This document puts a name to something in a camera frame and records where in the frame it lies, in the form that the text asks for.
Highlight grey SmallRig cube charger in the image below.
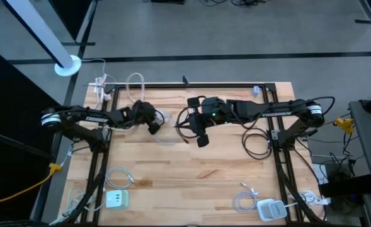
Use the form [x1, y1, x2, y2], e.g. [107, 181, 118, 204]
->
[256, 197, 299, 223]

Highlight yellow cable connector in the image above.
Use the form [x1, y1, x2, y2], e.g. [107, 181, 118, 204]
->
[333, 118, 355, 135]

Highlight white plug and cable bundle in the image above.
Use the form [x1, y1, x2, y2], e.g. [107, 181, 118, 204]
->
[79, 73, 117, 105]

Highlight white power adapter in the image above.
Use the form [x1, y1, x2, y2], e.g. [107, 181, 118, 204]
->
[312, 163, 330, 185]

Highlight lavender white USB cable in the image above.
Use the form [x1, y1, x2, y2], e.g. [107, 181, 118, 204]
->
[232, 182, 260, 212]

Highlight white cable bundle with plug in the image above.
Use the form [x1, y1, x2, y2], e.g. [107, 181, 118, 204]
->
[287, 189, 333, 207]

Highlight black corrugated cable conduit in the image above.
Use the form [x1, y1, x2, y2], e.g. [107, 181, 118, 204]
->
[275, 163, 326, 226]
[49, 163, 109, 227]

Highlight light blue braided USB cable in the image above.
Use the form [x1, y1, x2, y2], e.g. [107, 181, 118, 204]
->
[155, 108, 177, 146]

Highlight black computer box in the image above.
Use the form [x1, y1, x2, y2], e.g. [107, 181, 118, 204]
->
[317, 174, 371, 209]

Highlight black aluminium table frame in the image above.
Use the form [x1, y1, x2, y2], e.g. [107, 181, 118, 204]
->
[79, 82, 328, 227]

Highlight yellow extension cable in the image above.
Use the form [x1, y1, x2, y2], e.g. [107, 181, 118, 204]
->
[0, 163, 63, 206]

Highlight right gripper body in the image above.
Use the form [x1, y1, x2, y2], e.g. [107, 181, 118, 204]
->
[187, 96, 220, 148]

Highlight black floor cables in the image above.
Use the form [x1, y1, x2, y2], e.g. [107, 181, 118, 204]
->
[197, 0, 273, 8]

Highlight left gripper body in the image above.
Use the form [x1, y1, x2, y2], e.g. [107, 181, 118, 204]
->
[130, 100, 162, 135]

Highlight white connector cable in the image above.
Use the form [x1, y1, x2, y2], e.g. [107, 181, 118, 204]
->
[60, 145, 76, 167]

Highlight white mint cube charger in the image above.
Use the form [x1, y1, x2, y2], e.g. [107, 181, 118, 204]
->
[105, 189, 130, 210]

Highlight white tower fan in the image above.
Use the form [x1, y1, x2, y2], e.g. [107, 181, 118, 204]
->
[4, 0, 82, 78]

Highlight white tangled cables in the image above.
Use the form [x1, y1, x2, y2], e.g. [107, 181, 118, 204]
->
[51, 185, 107, 226]

